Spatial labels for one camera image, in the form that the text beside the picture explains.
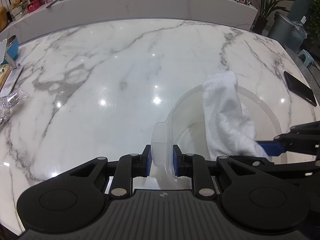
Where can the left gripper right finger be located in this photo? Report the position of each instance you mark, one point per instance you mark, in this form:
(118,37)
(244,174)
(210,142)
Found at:
(178,161)

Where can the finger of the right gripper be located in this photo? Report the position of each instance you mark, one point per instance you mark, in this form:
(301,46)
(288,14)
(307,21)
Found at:
(272,148)

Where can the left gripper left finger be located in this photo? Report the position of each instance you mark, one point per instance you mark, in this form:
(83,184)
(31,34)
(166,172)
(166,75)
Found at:
(145,162)

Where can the clear plastic bowl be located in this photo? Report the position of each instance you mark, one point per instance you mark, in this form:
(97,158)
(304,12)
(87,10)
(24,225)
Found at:
(185,127)

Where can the white cloth towel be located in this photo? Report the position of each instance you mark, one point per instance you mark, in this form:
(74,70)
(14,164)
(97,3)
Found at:
(230,131)

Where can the blue metal-lined bowl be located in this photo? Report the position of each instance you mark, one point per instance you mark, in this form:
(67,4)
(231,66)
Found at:
(12,47)

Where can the black smartphone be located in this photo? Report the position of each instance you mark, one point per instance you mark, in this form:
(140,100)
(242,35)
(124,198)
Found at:
(300,89)

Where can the small grey step stool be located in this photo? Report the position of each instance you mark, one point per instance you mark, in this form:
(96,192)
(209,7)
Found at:
(306,57)

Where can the grey trash bin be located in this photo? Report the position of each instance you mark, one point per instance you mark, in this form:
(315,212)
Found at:
(281,28)

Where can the potted green plant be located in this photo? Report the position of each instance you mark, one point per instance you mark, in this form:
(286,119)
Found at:
(266,7)

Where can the crumpled clear plastic bag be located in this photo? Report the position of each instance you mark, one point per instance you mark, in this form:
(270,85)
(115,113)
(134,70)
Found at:
(11,103)

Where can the white tablet stand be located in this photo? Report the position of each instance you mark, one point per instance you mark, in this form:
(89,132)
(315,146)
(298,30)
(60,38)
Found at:
(16,70)

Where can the wooden chopsticks box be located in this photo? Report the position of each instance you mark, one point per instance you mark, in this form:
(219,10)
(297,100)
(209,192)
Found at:
(5,70)

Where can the red gift box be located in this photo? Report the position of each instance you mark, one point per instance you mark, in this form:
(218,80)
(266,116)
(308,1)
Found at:
(34,5)

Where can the plush teddy bear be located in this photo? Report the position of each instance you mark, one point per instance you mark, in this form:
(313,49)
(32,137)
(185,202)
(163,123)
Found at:
(17,4)

